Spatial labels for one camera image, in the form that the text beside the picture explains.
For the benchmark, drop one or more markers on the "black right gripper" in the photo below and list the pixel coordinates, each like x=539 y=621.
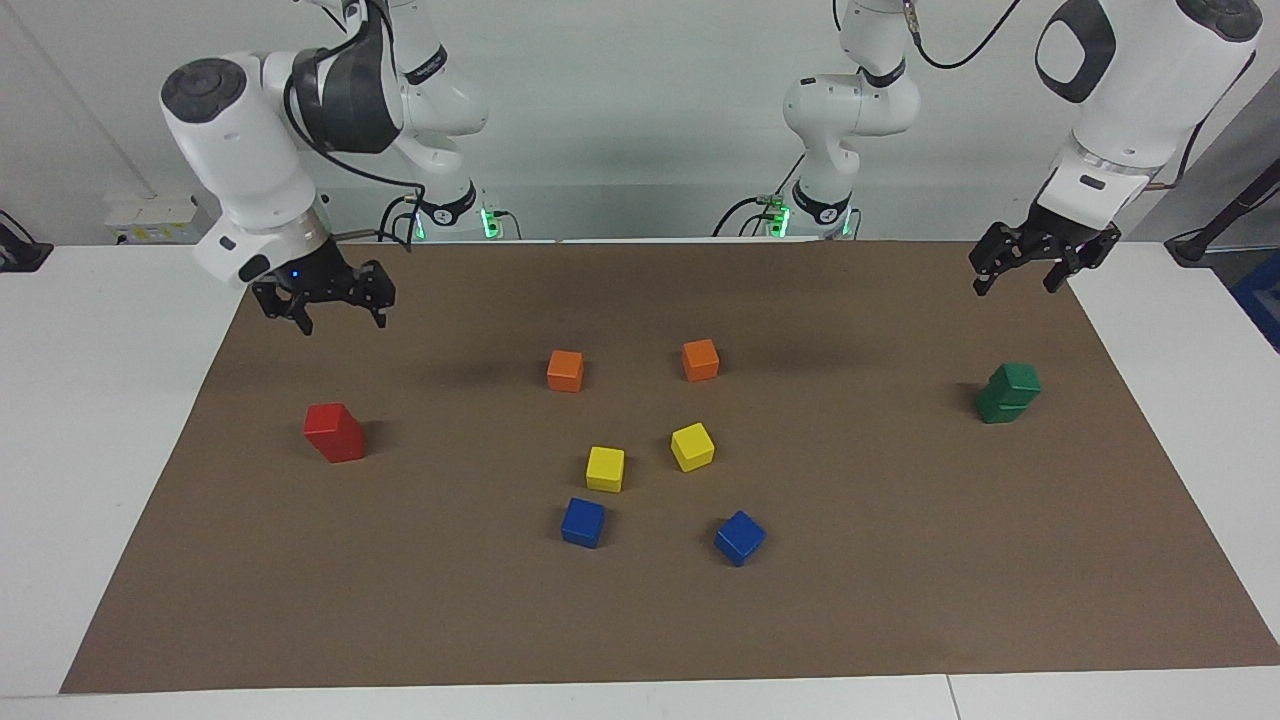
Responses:
x=325 y=280

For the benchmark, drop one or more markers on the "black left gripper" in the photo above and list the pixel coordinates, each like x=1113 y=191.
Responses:
x=1045 y=243

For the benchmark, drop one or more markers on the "green wooden cube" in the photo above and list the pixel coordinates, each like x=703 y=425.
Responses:
x=1000 y=409
x=1018 y=380

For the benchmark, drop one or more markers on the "red wooden cube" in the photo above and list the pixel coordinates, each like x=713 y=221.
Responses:
x=346 y=448
x=328 y=420

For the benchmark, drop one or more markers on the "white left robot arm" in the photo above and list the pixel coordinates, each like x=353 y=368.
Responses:
x=1140 y=100

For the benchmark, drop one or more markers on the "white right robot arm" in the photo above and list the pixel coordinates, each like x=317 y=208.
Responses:
x=240 y=140

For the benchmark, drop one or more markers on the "black stand with pole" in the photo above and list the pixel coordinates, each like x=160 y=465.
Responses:
x=1215 y=228

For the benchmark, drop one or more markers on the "white power strip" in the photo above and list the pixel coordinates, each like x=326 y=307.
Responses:
x=150 y=218

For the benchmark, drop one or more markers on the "orange wooden cube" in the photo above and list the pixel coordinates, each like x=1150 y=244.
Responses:
x=565 y=370
x=700 y=359

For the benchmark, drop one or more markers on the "blue box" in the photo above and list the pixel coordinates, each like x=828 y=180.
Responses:
x=1262 y=300

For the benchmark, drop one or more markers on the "yellow wooden cube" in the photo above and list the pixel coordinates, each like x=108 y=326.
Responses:
x=605 y=468
x=692 y=446

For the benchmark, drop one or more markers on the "blue wooden cube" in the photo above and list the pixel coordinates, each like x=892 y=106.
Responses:
x=582 y=522
x=740 y=537

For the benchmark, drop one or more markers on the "brown table mat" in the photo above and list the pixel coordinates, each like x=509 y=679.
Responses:
x=900 y=600

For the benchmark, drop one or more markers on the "black clamp mount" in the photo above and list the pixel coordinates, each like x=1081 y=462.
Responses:
x=20 y=252

